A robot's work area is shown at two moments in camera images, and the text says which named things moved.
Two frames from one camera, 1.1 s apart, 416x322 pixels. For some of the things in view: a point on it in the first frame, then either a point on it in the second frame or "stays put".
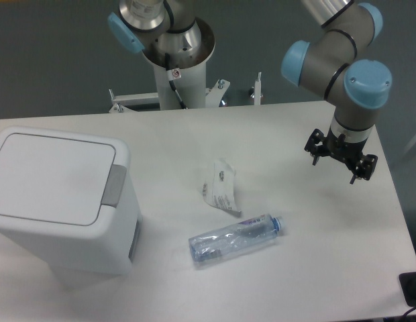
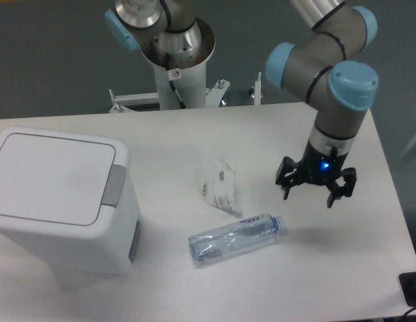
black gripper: x=347 y=152 to x=319 y=165
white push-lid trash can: x=68 y=196 stays put
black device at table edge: x=412 y=285 stays put
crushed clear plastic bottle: x=227 y=239 stays put
